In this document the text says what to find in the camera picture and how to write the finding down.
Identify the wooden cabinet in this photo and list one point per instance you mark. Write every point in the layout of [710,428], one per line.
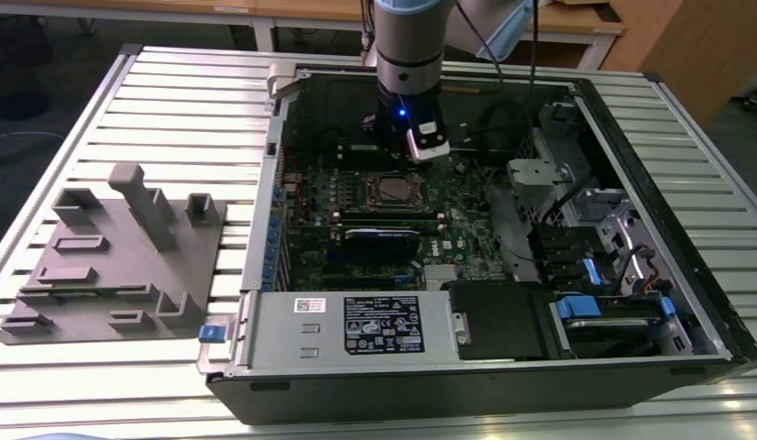
[689,46]

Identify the silver power supply unit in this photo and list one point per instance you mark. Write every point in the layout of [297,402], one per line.
[273,321]

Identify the small silver heat sink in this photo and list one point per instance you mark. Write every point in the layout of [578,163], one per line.
[443,272]

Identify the black PC case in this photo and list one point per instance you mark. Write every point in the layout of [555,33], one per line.
[414,399]

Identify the hard disk in blue carrier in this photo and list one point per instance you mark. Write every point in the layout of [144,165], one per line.
[576,307]

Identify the silver CPU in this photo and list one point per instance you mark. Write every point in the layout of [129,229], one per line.
[396,189]

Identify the blue plastic latch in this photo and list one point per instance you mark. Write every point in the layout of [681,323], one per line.
[211,333]

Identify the black graphics card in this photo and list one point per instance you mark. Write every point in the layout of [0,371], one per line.
[380,247]

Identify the grey plastic case latch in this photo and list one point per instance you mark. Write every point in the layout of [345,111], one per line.
[280,78]

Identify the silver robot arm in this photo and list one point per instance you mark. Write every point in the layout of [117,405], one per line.
[408,55]

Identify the CPU socket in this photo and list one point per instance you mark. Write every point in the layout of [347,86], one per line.
[372,205]

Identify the silver metal bracket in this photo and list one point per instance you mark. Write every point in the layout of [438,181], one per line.
[524,179]

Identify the green motherboard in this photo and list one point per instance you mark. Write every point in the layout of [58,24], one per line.
[475,238]

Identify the green RAM stick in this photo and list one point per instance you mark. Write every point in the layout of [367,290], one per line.
[389,226]

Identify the light wooden desk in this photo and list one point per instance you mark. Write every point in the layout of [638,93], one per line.
[108,4]
[572,23]

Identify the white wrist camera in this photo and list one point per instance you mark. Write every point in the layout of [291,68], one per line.
[427,144]

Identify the grey parts rack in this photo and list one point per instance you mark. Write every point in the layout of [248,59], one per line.
[138,275]

